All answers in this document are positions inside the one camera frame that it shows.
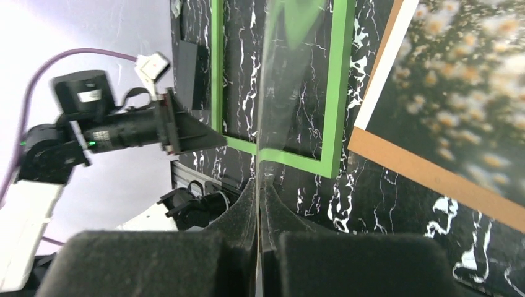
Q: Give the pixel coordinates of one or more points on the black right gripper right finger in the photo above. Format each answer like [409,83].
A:
[300,258]

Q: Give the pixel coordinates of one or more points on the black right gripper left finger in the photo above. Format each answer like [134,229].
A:
[220,260]

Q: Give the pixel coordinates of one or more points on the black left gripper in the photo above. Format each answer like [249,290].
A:
[86,98]

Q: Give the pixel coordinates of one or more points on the green picture frame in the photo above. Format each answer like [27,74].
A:
[336,93]

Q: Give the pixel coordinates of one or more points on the clear acrylic sheet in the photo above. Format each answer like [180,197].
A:
[288,38]

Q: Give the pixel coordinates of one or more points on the landscape photo print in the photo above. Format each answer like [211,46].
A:
[449,88]

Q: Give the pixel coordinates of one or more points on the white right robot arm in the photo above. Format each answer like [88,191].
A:
[192,209]

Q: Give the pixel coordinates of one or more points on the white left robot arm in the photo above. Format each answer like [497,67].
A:
[43,168]

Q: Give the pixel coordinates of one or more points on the black flat stand plate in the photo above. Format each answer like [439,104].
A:
[190,75]

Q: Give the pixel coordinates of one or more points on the brown backing board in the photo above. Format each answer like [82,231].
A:
[406,163]

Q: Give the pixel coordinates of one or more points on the aluminium rail frame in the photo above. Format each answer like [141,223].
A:
[182,175]

